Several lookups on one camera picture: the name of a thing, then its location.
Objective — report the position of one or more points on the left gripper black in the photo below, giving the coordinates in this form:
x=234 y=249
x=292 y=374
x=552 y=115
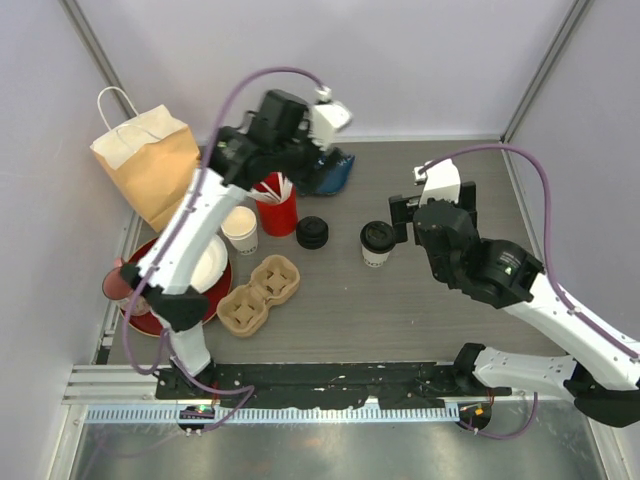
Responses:
x=304 y=175

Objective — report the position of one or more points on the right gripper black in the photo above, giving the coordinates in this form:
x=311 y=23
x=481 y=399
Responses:
x=402 y=210

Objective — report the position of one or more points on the stack of white paper cups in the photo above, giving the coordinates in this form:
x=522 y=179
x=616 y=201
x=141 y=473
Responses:
x=240 y=228

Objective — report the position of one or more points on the stack of black lids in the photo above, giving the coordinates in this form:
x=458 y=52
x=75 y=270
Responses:
x=312 y=232

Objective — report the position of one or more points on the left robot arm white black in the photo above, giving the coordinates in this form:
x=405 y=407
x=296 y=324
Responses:
x=163 y=275

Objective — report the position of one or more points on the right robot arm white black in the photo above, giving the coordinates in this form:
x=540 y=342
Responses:
x=597 y=372

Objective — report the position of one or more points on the blue ceramic leaf dish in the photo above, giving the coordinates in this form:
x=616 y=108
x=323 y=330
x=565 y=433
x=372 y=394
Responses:
x=337 y=178

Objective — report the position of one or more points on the red straw holder cup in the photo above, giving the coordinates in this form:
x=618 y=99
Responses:
x=278 y=220

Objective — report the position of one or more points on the brown paper bag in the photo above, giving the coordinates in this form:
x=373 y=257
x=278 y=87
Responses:
x=151 y=159

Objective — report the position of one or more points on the white paper plates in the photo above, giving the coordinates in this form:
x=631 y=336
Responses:
x=210 y=266

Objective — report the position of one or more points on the red round tray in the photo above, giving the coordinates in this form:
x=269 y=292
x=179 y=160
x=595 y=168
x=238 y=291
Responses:
x=149 y=325

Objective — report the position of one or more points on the brown pulp cup carrier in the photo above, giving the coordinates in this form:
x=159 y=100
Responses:
x=246 y=308

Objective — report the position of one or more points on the pink mug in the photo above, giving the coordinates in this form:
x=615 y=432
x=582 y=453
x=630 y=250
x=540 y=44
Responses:
x=118 y=291

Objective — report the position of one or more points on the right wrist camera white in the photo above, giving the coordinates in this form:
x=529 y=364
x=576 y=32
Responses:
x=440 y=181

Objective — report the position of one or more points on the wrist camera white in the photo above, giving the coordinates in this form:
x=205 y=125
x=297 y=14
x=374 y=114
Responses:
x=328 y=117
x=440 y=181

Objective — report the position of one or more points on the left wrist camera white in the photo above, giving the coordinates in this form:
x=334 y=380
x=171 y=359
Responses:
x=328 y=117

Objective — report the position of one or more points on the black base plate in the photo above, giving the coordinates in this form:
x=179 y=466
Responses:
x=338 y=386

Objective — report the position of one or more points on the white slotted cable duct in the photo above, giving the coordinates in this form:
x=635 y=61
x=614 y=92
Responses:
x=200 y=415

